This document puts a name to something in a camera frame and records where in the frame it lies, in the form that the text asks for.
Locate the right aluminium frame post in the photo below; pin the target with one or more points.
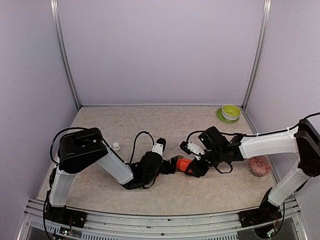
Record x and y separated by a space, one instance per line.
258 53

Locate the orange pill bottle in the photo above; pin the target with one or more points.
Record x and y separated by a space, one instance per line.
183 164

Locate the green pill organizer box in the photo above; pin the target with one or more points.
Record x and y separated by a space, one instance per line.
178 157

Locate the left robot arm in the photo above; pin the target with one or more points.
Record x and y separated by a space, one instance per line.
81 147

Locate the aluminium frame post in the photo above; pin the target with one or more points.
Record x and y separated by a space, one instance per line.
258 53
54 6

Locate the front aluminium rail base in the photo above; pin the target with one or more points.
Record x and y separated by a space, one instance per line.
98 225

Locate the white bowl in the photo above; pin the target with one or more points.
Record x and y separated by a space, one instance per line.
230 116

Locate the green plate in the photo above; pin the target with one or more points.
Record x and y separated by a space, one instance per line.
223 119

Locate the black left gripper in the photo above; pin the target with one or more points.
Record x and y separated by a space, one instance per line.
166 170

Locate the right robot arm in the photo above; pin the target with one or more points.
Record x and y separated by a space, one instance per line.
302 139

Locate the small white pill bottle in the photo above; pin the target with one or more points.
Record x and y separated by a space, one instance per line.
116 147

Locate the lime green bowl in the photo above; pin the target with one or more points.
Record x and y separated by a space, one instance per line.
230 110

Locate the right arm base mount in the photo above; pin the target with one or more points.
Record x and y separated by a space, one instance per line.
264 213

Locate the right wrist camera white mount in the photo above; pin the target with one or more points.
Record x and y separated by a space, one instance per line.
192 148

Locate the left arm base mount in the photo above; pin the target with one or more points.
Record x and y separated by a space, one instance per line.
65 216

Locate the left aluminium frame post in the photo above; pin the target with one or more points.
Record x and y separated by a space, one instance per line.
54 6

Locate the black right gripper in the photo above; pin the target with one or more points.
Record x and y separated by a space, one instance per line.
199 170

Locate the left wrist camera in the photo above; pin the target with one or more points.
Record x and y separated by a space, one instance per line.
159 146

